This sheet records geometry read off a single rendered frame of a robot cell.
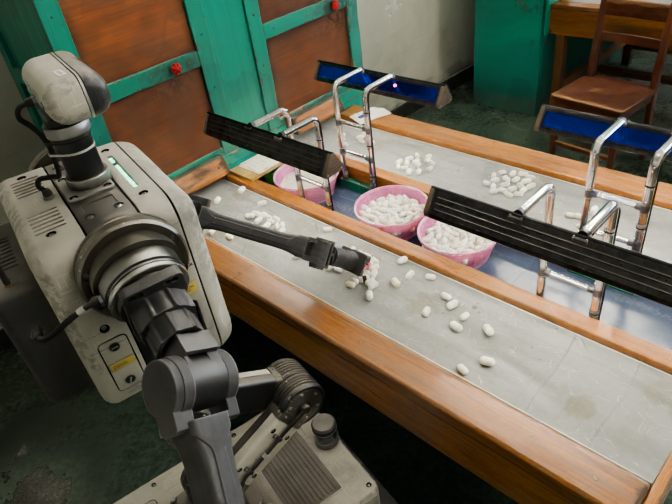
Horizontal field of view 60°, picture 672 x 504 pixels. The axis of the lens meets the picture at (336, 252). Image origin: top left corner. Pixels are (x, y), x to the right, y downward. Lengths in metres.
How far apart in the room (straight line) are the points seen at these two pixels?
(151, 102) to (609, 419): 1.75
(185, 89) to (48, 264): 1.50
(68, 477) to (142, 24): 1.69
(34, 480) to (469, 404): 1.80
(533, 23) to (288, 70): 2.15
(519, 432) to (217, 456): 0.78
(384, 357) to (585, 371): 0.49
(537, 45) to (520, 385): 3.16
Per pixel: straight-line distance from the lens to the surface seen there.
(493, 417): 1.40
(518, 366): 1.53
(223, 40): 2.38
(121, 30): 2.16
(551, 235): 1.35
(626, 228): 2.04
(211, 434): 0.78
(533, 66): 4.40
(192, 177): 2.33
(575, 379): 1.53
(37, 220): 0.98
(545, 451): 1.36
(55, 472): 2.64
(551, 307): 1.66
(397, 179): 2.22
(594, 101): 3.60
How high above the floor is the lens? 1.87
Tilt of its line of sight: 36 degrees down
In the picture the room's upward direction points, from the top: 9 degrees counter-clockwise
